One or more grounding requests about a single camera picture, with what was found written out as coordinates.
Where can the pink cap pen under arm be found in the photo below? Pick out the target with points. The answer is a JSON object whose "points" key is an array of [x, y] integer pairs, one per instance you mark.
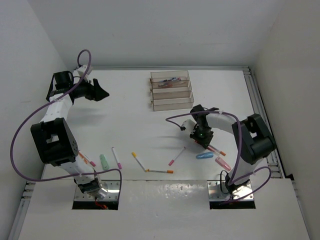
{"points": [[86, 159]]}

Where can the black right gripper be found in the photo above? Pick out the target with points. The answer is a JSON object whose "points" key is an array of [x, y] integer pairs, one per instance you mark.
{"points": [[205, 142]]}

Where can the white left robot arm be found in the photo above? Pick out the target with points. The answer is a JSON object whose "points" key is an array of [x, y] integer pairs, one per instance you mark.
{"points": [[54, 141]]}

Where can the pink correction tape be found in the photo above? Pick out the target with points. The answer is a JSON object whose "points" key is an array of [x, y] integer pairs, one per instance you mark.
{"points": [[223, 164]]}

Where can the dark red refill pen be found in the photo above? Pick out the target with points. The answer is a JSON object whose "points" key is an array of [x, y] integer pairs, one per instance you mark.
{"points": [[213, 149]]}

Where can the white pen yellow cap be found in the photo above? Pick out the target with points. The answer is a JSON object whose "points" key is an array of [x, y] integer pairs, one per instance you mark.
{"points": [[138, 161]]}

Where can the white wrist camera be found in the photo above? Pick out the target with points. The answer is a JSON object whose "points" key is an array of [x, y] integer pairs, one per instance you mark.
{"points": [[188, 125], [79, 72]]}

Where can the white pen purple cap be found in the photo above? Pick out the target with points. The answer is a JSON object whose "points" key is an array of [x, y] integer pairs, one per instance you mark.
{"points": [[116, 158]]}

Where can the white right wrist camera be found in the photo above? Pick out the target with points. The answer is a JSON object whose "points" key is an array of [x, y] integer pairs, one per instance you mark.
{"points": [[188, 125]]}

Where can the white front cover board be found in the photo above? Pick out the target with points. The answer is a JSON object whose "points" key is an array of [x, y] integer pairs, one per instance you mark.
{"points": [[163, 210]]}

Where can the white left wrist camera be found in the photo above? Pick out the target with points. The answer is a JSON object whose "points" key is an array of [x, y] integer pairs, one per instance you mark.
{"points": [[79, 72]]}

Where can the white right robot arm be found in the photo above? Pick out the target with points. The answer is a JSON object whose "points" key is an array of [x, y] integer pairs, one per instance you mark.
{"points": [[253, 139]]}

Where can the clear tiered organizer tray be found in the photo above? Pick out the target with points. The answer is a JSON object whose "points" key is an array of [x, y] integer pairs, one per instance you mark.
{"points": [[173, 98]]}

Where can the blue correction tape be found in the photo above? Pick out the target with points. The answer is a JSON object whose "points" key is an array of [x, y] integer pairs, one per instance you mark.
{"points": [[205, 155]]}

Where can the white pen orange cap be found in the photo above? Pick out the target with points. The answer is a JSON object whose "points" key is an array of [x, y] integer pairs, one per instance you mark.
{"points": [[159, 171]]}

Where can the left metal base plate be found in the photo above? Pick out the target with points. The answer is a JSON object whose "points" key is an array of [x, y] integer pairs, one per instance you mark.
{"points": [[108, 192]]}

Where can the white pen pink cap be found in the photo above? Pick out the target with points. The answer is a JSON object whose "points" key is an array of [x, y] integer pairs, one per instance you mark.
{"points": [[177, 155]]}

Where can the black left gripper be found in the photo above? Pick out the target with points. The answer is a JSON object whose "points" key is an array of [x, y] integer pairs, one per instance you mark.
{"points": [[95, 90]]}

